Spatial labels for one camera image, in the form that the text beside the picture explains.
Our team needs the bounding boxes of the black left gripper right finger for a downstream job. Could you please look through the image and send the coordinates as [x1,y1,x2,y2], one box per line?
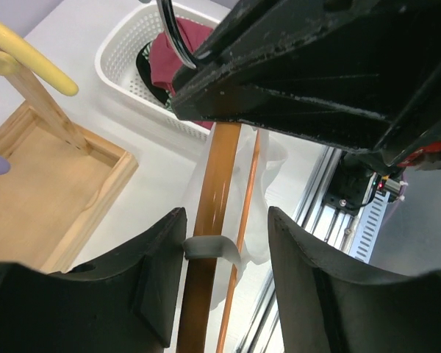
[268,207,441,352]

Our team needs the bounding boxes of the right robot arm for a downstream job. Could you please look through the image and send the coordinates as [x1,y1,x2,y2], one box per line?
[158,1,441,213]

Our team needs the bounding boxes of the grey slotted cable duct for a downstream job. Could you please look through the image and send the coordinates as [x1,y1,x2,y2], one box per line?
[348,191,390,263]

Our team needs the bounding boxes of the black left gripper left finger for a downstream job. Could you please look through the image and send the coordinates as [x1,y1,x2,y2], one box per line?
[0,208,187,352]

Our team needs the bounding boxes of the black garment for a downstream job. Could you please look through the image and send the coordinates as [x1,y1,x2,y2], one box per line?
[136,41,171,111]

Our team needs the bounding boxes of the wooden clothes rack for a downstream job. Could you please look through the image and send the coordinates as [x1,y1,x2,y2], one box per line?
[0,68,138,273]

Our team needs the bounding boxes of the red garment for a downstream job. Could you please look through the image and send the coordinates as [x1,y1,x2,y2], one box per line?
[148,17,221,132]

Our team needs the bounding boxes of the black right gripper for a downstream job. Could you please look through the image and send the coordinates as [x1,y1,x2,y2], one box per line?
[370,0,441,174]

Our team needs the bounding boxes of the orange plastic hanger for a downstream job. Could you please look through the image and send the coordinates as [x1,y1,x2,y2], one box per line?
[157,1,241,352]

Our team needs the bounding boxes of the yellow plastic hanger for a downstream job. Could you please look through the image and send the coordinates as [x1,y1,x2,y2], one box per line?
[0,22,79,96]

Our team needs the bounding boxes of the white tank top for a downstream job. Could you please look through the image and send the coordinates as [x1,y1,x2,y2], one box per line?
[182,125,288,310]

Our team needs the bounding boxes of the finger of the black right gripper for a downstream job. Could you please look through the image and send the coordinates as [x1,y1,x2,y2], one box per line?
[173,1,441,110]
[171,54,441,155]

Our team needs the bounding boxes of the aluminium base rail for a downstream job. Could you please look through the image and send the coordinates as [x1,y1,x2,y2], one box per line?
[226,147,353,352]

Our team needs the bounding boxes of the white perforated laundry basket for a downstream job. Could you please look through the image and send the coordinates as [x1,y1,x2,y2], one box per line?
[95,1,209,141]

